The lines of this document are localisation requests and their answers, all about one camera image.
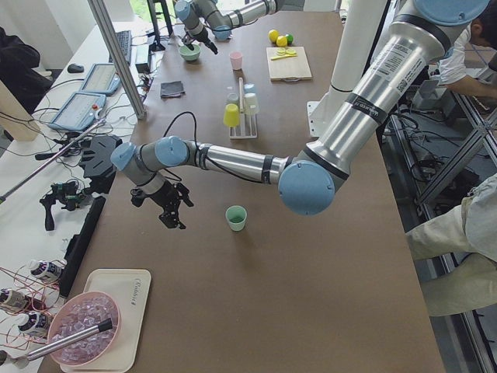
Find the yellow plastic cup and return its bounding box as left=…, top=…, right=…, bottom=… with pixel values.
left=223, top=103, right=240, bottom=127

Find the pink bowl with ice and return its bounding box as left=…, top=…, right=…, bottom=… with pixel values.
left=47, top=291, right=122, bottom=367

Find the light blue plastic cup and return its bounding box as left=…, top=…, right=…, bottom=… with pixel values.
left=244, top=83, right=257, bottom=94

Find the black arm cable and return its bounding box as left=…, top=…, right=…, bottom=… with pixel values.
left=135, top=110, right=273, bottom=187

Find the metal scoop in bowl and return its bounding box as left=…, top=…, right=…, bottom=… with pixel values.
left=26, top=318, right=113, bottom=361

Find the white wire cup rack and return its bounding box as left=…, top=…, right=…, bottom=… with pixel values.
left=229, top=77, right=258, bottom=140

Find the blue teach pendant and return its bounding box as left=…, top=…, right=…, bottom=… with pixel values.
left=81, top=63, right=120, bottom=96
left=47, top=92, right=106, bottom=131

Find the wooden cutting board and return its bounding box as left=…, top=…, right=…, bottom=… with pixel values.
left=266, top=47, right=312, bottom=82

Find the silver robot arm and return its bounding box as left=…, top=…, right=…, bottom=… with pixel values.
left=174, top=0, right=285, bottom=54
left=110, top=1, right=489, bottom=228

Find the cream plastic tray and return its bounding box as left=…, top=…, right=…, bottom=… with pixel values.
left=72, top=269, right=151, bottom=372

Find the reacher grabber tool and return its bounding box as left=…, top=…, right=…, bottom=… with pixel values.
left=1, top=114, right=106, bottom=204

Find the black small box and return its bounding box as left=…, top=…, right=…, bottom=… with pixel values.
left=134, top=44, right=151, bottom=73

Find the green ceramic bowl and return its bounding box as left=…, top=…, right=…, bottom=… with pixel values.
left=179, top=44, right=201, bottom=62

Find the black plastic device housing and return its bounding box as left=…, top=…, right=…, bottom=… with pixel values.
left=78, top=134, right=123, bottom=193

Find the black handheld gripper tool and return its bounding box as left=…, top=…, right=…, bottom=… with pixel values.
left=40, top=179, right=94, bottom=231

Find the white plastic cup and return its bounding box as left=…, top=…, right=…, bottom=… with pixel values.
left=244, top=92, right=259, bottom=115

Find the yellow lemon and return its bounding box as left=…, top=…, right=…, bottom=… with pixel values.
left=268, top=29, right=279, bottom=44
left=276, top=35, right=288, bottom=47

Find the grey folded cloth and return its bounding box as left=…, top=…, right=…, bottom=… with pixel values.
left=160, top=81, right=185, bottom=98

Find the green plastic cup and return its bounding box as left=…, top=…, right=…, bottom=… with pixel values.
left=225, top=205, right=248, bottom=232

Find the grey plastic cup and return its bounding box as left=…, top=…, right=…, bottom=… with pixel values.
left=226, top=92, right=239, bottom=106

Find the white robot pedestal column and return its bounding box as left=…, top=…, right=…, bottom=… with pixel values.
left=307, top=0, right=391, bottom=138

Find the black flat bar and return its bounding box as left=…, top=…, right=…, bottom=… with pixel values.
left=58, top=197, right=106, bottom=298

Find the black keyboard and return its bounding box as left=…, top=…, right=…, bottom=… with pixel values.
left=115, top=30, right=132, bottom=64

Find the pink plastic cup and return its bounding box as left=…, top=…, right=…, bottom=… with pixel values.
left=229, top=51, right=243, bottom=71

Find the aluminium frame post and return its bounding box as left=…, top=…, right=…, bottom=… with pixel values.
left=88, top=0, right=146, bottom=120

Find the black computer mouse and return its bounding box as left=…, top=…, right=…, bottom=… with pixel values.
left=67, top=63, right=85, bottom=74

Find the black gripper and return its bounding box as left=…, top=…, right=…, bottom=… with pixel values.
left=183, top=28, right=218, bottom=54
left=130, top=175, right=193, bottom=229

